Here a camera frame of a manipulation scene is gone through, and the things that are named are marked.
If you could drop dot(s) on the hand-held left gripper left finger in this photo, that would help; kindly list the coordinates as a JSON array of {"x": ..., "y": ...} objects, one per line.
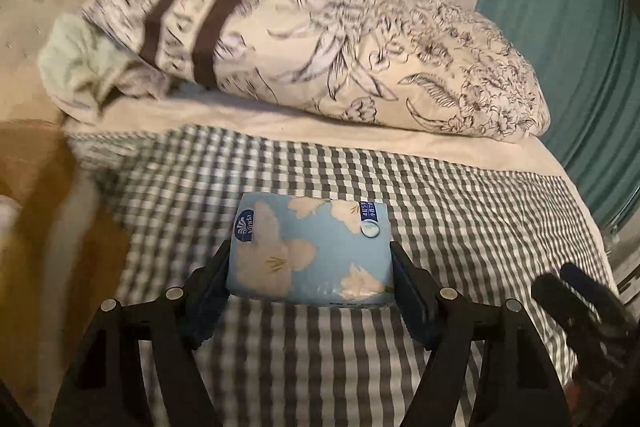
[{"x": 207, "y": 309}]

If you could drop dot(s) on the pale green towel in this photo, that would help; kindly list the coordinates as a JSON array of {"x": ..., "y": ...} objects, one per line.
[{"x": 75, "y": 67}]

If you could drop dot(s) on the green checkered blanket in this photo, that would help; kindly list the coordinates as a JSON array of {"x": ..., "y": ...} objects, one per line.
[{"x": 310, "y": 167}]

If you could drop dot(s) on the blue floral tissue pack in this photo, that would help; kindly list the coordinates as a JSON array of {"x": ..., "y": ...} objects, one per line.
[{"x": 310, "y": 252}]

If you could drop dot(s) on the teal curtain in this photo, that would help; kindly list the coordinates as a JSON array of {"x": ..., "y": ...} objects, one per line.
[{"x": 570, "y": 32}]

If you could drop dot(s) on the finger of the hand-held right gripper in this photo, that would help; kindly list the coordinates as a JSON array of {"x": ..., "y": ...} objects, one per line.
[
  {"x": 595, "y": 294},
  {"x": 562, "y": 302}
]

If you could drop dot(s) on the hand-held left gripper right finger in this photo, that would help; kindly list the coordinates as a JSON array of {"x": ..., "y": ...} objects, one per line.
[{"x": 415, "y": 302}]

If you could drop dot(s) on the brown cardboard box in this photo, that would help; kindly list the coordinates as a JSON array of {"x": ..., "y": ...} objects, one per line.
[{"x": 60, "y": 217}]

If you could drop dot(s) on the floral print pillow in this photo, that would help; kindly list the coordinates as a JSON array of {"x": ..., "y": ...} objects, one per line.
[{"x": 350, "y": 42}]

